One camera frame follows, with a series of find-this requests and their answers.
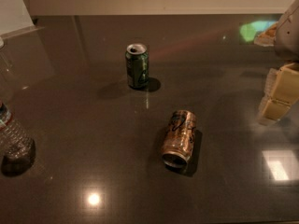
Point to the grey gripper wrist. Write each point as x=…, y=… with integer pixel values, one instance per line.
x=288, y=34

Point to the orange soda can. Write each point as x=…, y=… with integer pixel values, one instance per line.
x=179, y=139

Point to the green soda can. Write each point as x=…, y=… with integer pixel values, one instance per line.
x=137, y=65

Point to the clear plastic water bottle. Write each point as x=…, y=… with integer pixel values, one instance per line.
x=17, y=148

